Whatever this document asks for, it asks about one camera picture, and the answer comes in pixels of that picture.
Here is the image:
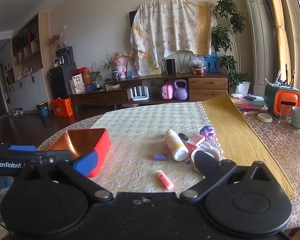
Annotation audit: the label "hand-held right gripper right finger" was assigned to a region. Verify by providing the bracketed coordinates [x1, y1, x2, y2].
[179, 151, 275, 203]

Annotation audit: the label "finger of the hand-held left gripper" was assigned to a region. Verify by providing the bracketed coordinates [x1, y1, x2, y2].
[0, 144, 44, 162]

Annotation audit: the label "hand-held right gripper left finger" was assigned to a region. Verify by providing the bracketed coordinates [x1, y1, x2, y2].
[24, 151, 115, 202]

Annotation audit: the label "round tin can white lid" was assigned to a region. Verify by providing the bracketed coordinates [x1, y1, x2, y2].
[191, 147, 222, 173]

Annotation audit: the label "red snack packet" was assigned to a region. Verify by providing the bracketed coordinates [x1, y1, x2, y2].
[186, 145, 197, 159]

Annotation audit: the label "red tin box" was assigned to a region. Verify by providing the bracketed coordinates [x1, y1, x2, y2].
[47, 128, 111, 178]

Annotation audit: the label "purple toy figure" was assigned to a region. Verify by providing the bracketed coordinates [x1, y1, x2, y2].
[200, 126, 217, 140]

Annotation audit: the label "white bottle yellow band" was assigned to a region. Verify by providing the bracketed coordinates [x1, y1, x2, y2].
[164, 129, 189, 162]

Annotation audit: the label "pink tube yellow cap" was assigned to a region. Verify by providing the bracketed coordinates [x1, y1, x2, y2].
[157, 170, 174, 190]

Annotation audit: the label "yellow woven mat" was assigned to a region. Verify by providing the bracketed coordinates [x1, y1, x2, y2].
[196, 92, 297, 201]

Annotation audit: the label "teal trash bin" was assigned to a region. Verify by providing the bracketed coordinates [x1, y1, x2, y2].
[37, 101, 51, 117]

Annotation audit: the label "orange gift bag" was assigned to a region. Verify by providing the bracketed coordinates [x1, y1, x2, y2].
[51, 97, 74, 117]

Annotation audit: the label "cream quilted mat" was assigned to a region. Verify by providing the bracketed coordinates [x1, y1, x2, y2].
[90, 101, 225, 196]

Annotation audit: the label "wooden TV cabinet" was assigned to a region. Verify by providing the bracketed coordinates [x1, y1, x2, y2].
[69, 72, 230, 113]

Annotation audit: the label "clear plastic storage boxes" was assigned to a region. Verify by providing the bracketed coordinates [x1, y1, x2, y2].
[231, 93, 266, 111]

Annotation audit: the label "purple kettlebell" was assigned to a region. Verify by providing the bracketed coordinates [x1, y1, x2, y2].
[174, 79, 189, 100]

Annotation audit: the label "black mini fridge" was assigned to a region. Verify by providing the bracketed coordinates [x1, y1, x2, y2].
[48, 64, 77, 99]

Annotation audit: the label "pink toy case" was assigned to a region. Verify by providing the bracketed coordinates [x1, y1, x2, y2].
[161, 82, 175, 100]

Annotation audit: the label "white orange snack box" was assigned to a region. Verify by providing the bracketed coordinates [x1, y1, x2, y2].
[69, 75, 86, 94]

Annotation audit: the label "white router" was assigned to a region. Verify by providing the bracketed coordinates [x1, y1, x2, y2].
[130, 87, 150, 101]

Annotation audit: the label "red gift bag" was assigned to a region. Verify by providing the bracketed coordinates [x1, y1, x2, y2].
[77, 67, 92, 86]

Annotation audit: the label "clear glass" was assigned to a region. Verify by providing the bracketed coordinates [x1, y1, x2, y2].
[278, 104, 292, 125]

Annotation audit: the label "plastic wrapped potted plant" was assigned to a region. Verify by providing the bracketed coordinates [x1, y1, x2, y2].
[190, 56, 206, 75]

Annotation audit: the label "blue picture box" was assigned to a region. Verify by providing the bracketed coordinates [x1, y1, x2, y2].
[204, 52, 219, 73]

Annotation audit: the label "small potted plant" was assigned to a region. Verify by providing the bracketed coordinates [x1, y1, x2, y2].
[100, 51, 121, 81]

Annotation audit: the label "green orange tissue holder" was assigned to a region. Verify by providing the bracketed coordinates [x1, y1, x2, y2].
[264, 70, 300, 117]

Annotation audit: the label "black coffee machine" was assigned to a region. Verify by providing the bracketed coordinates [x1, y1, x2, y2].
[54, 46, 74, 67]

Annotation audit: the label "black speaker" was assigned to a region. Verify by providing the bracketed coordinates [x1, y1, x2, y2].
[166, 59, 176, 74]

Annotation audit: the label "pink doll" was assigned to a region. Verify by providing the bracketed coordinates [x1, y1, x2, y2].
[114, 51, 129, 79]

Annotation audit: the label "vase with dried flowers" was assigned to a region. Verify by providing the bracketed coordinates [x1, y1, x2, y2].
[49, 25, 68, 51]

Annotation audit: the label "white standing air conditioner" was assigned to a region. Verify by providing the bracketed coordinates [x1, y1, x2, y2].
[241, 0, 271, 98]

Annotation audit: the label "tall potted plant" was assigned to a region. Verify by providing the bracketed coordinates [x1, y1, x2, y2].
[211, 0, 251, 96]

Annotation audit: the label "floral draped cloth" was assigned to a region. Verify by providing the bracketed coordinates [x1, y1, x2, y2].
[130, 0, 218, 77]

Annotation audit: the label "yellow curtain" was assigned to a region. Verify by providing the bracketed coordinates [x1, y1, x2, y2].
[266, 0, 293, 85]

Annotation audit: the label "wooden wall cabinet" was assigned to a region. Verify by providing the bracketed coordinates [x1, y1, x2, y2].
[0, 12, 53, 112]

